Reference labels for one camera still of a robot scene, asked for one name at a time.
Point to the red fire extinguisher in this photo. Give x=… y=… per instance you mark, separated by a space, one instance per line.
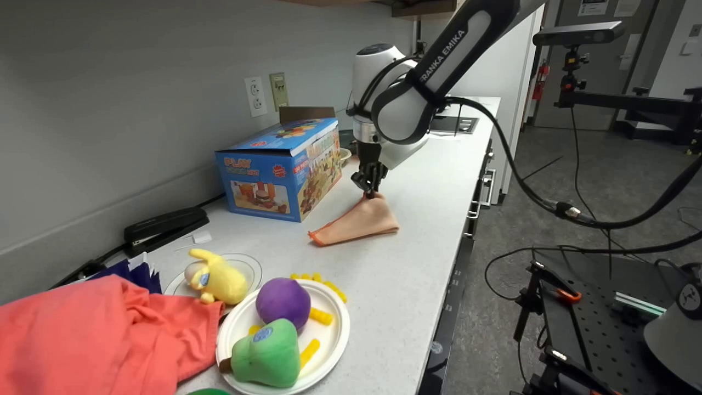
x=542 y=79

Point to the navy blue cloth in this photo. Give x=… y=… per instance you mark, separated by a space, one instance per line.
x=139 y=272

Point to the black stapler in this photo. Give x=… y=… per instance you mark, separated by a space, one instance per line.
x=164 y=226

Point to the purple plush ball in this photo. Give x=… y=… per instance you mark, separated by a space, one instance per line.
x=283 y=300

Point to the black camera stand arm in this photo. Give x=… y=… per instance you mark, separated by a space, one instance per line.
x=644 y=111

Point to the yellow crinkle toy fries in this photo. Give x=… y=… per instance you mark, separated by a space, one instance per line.
x=329 y=286

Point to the blue play food box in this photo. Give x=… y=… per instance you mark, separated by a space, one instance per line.
x=277 y=171

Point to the green white bar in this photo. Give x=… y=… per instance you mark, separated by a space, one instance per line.
x=639 y=303

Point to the white wall outlet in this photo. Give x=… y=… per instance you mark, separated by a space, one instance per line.
x=256 y=95

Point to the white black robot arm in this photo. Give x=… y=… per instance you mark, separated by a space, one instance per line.
x=431 y=67

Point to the yellow toy fry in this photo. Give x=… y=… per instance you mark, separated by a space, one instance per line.
x=320 y=317
x=310 y=352

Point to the grey rounded device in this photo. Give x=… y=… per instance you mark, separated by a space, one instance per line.
x=675 y=342

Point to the black perforated table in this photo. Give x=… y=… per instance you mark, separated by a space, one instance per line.
x=605 y=342

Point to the white paper plate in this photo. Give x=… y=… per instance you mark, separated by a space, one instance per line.
x=329 y=342

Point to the yellow plush toy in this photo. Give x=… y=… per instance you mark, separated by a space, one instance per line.
x=221 y=282

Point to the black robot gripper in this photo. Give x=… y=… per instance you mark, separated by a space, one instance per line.
x=368 y=162

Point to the beige shallow bowl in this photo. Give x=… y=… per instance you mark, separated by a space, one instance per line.
x=344 y=153

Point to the beige wall switch plate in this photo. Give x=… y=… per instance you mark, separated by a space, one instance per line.
x=278 y=90

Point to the small white paper tag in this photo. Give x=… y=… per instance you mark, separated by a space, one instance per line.
x=202 y=237

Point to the orange microfibre towel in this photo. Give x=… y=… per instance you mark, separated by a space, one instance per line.
x=362 y=221

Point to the black clamp stand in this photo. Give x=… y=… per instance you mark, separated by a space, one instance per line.
x=541 y=292

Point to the green plush pear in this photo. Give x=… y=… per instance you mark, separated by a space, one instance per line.
x=266 y=359

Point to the small white plate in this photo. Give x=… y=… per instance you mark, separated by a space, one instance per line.
x=248 y=266

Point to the red crumpled cloth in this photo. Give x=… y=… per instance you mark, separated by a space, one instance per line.
x=89 y=342

